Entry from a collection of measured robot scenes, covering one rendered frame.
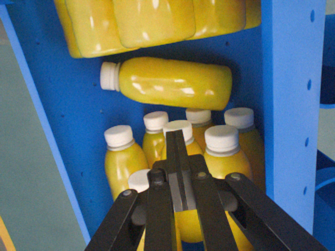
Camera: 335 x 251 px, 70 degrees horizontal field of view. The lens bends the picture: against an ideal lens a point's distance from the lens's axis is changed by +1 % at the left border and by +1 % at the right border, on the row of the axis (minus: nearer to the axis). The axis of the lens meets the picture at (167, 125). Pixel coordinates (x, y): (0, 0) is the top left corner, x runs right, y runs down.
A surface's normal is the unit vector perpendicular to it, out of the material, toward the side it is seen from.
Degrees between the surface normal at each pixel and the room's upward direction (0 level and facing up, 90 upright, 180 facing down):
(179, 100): 34
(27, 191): 0
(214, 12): 5
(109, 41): 9
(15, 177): 0
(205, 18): 20
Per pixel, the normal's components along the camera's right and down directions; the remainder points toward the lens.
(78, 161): 0.98, -0.13
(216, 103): -0.04, 0.73
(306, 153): 0.66, 0.15
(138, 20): -0.34, 0.37
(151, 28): -0.09, 0.36
